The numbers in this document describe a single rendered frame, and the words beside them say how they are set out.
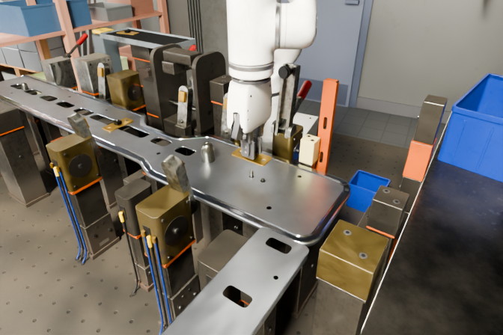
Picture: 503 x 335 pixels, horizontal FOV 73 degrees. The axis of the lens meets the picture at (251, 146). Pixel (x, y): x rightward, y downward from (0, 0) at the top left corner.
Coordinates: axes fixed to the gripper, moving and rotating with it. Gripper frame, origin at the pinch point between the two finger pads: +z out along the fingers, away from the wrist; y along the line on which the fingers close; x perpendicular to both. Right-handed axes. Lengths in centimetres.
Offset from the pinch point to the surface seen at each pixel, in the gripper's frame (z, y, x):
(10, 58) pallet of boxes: 84, -137, -465
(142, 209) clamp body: 3.3, 24.3, -6.6
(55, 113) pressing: 8, 6, -70
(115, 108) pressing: 8, -7, -58
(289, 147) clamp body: 5.9, -13.3, 2.2
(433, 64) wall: 54, -295, 0
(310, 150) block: 3.5, -10.9, 8.8
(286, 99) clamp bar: -5.6, -15.2, -0.3
